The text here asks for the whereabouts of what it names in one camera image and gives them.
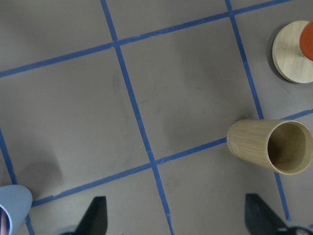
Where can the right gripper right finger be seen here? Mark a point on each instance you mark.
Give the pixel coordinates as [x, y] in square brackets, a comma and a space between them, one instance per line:
[260, 219]

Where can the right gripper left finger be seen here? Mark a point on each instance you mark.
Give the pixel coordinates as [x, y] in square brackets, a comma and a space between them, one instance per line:
[95, 219]

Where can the light blue cup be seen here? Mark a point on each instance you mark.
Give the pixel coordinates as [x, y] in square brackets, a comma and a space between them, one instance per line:
[16, 201]

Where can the pink chopstick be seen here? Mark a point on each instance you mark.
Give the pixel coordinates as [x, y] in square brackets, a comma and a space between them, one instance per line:
[3, 220]

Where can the bamboo cylinder holder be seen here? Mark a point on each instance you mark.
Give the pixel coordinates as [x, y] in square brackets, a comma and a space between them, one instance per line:
[284, 146]

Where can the wooden mug tree stand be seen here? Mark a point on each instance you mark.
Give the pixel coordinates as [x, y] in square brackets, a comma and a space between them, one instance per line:
[287, 56]

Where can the orange mug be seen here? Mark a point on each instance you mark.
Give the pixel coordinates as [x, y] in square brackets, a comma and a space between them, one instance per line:
[306, 41]

